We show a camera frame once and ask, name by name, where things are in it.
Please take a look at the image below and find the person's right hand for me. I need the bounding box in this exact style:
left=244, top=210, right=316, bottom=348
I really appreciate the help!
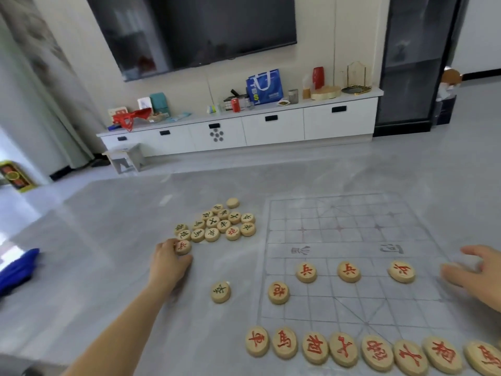
left=440, top=245, right=501, bottom=312

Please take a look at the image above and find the person's left hand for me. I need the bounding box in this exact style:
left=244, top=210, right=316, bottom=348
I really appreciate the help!
left=148, top=239, right=193, bottom=296

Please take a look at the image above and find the person's left forearm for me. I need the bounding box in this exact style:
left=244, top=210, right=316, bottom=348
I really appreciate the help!
left=62, top=286, right=177, bottom=376

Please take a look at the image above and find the black-marked wooden chess piece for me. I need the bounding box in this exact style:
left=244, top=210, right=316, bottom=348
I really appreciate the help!
left=211, top=282, right=231, bottom=304

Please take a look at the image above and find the pile of wooden chess pieces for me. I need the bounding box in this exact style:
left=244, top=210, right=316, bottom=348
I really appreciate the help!
left=174, top=197, right=257, bottom=243

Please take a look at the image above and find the clear plastic chess board mat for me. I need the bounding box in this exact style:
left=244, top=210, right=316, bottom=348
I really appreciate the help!
left=256, top=193, right=501, bottom=347

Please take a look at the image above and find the row of red chess pieces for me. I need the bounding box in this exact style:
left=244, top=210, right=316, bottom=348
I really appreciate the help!
left=245, top=326, right=501, bottom=376

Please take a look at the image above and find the small grey stool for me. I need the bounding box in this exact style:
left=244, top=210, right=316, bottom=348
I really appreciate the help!
left=102, top=144, right=146, bottom=175

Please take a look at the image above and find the white television cabinet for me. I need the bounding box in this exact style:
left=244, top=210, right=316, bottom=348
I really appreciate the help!
left=96, top=87, right=384, bottom=158

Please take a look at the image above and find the red plastic toy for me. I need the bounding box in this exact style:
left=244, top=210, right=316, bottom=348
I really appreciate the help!
left=112, top=107, right=152, bottom=131

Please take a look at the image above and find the teal box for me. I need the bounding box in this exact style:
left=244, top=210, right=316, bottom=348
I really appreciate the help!
left=150, top=92, right=170, bottom=115

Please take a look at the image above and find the dark storage bin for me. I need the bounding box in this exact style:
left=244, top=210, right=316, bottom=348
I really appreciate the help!
left=432, top=96, right=457, bottom=126

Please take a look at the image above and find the blue cloth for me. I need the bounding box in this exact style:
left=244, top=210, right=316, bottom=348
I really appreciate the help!
left=0, top=248, right=40, bottom=297

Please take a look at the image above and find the blue shopping bag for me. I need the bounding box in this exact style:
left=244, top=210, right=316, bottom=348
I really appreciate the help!
left=246, top=69, right=284, bottom=105

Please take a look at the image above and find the yellow box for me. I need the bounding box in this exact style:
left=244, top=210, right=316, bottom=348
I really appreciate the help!
left=0, top=160, right=38, bottom=193

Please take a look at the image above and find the brown plush toy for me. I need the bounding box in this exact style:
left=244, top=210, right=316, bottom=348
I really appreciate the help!
left=438, top=67, right=463, bottom=100

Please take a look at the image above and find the black glass cabinet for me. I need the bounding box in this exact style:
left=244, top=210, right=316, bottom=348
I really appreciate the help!
left=373, top=0, right=470, bottom=137

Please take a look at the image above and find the gold ornament stand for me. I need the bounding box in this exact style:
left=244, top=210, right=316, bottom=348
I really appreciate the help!
left=341, top=61, right=372, bottom=95

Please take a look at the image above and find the round wooden box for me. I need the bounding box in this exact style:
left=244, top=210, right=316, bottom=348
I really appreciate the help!
left=310, top=86, right=342, bottom=101

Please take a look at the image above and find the patterned curtain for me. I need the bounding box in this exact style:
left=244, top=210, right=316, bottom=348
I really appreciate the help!
left=0, top=0, right=110, bottom=180

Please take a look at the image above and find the black wall television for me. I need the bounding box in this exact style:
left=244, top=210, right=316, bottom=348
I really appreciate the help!
left=85, top=0, right=297, bottom=83

